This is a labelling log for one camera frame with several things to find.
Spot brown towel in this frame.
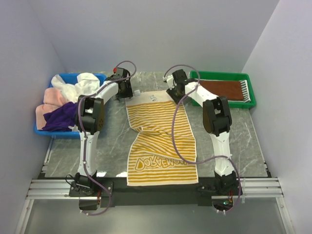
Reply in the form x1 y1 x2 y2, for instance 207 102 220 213
200 80 244 101

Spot green white striped towel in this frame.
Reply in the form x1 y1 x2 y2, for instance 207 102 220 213
240 80 251 103

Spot cream yellow striped towel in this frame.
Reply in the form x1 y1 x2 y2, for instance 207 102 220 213
126 91 198 186

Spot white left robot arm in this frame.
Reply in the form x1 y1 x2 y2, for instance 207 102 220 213
75 67 133 196

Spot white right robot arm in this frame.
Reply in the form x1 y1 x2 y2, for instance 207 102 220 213
163 69 238 195

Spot green plastic tray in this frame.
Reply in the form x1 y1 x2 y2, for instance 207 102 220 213
199 71 256 109

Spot blue plastic bin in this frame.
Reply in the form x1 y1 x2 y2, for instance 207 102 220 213
34 73 107 139

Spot pink towel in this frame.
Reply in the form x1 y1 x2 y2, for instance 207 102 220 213
36 87 69 130

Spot purple towel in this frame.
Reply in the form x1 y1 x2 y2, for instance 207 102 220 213
42 102 78 132

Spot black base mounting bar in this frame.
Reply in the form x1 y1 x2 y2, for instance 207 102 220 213
69 175 242 211

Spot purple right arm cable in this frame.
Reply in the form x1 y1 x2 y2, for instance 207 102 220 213
162 63 242 214

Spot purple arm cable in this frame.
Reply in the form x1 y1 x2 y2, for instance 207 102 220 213
162 63 242 214
77 60 137 216

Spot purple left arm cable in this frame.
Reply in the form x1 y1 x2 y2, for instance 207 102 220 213
77 60 137 216

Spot aluminium frame rail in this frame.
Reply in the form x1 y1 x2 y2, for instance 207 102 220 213
14 141 295 234

